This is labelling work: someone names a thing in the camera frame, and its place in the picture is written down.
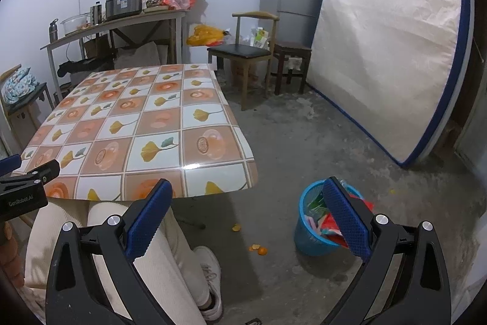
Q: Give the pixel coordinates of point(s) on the dark wooden chair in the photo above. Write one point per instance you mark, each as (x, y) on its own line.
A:
(38, 96)

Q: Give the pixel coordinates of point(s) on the bowl with food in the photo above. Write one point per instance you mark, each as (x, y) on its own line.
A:
(156, 5)

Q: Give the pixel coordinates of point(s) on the tile patterned dining table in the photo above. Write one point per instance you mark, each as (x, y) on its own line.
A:
(167, 100)

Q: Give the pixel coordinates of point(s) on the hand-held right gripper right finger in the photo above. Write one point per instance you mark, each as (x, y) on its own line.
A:
(348, 218)

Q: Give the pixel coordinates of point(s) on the white green carton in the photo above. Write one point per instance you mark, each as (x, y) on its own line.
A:
(260, 37)

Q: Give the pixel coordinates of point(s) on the grey rice cooker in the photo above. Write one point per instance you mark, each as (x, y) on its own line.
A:
(123, 5)

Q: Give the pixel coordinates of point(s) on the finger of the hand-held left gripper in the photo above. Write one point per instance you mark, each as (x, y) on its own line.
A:
(9, 163)
(38, 174)

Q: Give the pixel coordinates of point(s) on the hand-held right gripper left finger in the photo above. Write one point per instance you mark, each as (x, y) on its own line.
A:
(150, 218)

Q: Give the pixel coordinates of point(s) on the white sneaker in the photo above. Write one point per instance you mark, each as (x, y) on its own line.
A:
(211, 271)

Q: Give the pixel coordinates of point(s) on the blue patterned cloth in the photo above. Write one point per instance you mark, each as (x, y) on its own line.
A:
(19, 85)

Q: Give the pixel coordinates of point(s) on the blue plastic mesh basket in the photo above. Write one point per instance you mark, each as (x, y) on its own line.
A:
(308, 239)

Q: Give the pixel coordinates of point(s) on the dark wooden stool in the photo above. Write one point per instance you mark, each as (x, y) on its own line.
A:
(291, 47)

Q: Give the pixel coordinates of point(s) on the wooden chair with black seat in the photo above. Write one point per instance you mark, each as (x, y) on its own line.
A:
(239, 51)

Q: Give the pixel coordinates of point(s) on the long grey side table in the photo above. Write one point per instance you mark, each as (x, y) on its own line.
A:
(125, 19)

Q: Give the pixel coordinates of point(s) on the yellow plastic bag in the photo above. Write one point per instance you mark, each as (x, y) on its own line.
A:
(205, 33)

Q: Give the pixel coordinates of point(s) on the person's left hand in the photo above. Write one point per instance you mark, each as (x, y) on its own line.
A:
(9, 256)

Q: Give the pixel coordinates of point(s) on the dark cloth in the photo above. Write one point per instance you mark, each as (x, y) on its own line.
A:
(76, 67)

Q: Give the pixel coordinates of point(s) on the metal thermos bottle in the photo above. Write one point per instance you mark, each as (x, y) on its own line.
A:
(53, 32)

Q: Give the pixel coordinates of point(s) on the metal jars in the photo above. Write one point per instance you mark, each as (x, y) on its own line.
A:
(96, 14)

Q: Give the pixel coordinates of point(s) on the white mattress with blue edge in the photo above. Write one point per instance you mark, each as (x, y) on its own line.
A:
(380, 43)

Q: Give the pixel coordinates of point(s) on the clear glass bowl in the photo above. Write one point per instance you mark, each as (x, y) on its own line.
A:
(74, 26)

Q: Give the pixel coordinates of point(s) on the small orange peel piece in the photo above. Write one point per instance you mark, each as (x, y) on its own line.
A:
(237, 227)
(260, 251)

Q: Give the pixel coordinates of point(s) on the white sack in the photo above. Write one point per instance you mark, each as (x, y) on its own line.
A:
(137, 54)

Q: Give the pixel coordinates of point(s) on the cardboard box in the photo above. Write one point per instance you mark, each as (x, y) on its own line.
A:
(95, 47)
(243, 73)

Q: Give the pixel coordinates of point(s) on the person's left leg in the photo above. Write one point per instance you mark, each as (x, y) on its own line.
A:
(49, 220)

